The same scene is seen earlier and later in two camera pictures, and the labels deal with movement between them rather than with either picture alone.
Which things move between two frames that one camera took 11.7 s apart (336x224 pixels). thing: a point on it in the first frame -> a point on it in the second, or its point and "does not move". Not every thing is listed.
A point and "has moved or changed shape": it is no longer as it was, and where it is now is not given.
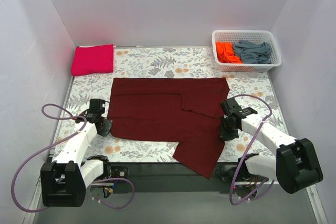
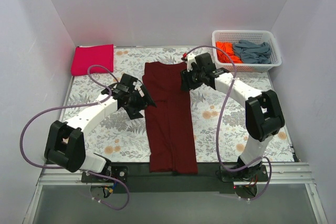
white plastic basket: x=245 y=50 does not move
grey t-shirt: x=252 y=53 does not move
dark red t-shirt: x=187 y=110 has moved or changed shape
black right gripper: x=226 y=130 -> x=187 y=80
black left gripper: x=105 y=127 -> x=139 y=102
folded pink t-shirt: x=88 y=60 does not move
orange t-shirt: x=225 y=53 does not move
